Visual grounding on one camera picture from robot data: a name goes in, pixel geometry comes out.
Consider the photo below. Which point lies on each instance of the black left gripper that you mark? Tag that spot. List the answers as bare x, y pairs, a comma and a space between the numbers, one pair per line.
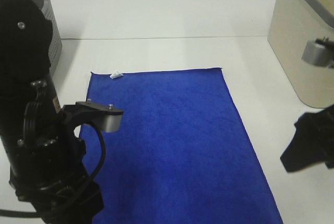
48, 173

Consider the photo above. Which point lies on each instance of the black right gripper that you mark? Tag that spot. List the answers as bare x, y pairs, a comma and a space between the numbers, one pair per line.
312, 142

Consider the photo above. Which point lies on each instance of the blue microfibre towel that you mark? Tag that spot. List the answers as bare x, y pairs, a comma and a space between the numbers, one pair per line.
181, 154

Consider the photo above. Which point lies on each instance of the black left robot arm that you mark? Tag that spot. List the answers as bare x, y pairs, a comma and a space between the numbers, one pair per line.
29, 100

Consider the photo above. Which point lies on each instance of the beige plastic bin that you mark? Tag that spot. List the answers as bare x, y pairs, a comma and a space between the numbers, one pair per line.
294, 22

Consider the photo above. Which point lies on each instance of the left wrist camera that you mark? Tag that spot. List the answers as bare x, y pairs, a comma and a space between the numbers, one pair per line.
106, 117

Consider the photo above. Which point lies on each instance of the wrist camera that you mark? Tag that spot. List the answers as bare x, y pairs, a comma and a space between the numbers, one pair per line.
106, 117
319, 52

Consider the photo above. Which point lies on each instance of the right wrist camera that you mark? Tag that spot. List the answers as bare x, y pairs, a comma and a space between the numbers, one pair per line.
319, 52

